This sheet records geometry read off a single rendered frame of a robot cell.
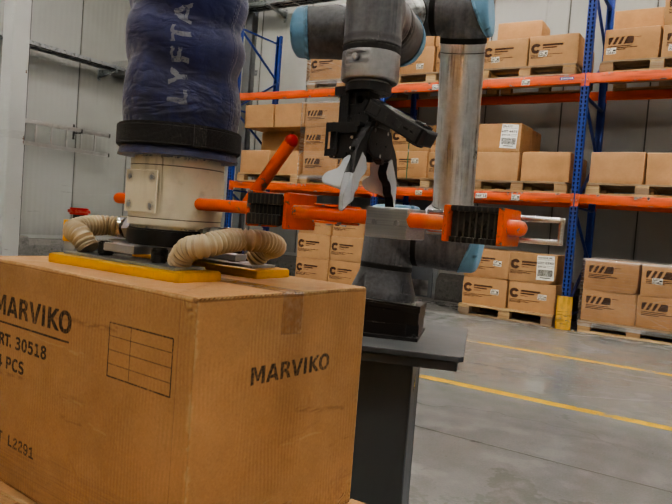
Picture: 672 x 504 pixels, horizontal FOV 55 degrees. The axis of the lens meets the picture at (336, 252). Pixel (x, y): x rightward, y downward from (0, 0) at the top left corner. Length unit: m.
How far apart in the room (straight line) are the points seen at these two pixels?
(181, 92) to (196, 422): 0.56
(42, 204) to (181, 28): 10.88
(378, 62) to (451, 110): 0.72
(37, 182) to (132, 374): 11.00
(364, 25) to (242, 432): 0.63
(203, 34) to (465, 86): 0.74
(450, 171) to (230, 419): 0.99
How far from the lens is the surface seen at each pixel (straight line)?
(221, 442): 0.96
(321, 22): 1.18
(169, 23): 1.19
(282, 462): 1.08
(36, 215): 11.95
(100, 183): 12.65
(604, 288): 8.03
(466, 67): 1.68
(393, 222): 0.93
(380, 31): 1.01
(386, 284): 1.80
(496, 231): 0.87
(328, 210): 0.99
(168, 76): 1.17
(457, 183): 1.73
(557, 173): 8.26
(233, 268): 1.21
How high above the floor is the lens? 1.06
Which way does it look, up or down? 3 degrees down
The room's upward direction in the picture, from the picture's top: 4 degrees clockwise
